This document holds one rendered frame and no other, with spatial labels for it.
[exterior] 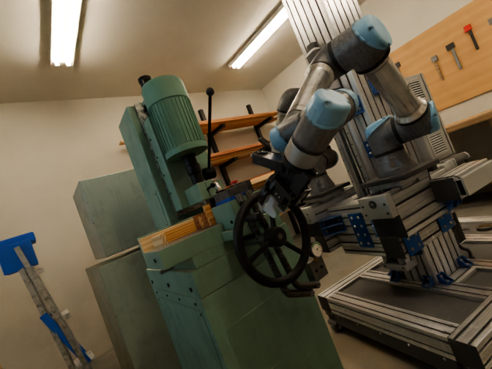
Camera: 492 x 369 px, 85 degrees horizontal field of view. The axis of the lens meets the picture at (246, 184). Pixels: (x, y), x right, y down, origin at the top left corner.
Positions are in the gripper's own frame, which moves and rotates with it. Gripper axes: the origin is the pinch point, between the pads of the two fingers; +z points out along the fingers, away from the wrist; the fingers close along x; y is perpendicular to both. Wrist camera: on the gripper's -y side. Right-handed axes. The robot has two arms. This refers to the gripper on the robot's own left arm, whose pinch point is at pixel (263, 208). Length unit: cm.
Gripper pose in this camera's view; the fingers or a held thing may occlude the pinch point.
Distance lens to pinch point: 74.5
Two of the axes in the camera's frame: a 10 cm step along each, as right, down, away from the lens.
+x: 7.6, -2.7, 5.9
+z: -2.9, 6.7, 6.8
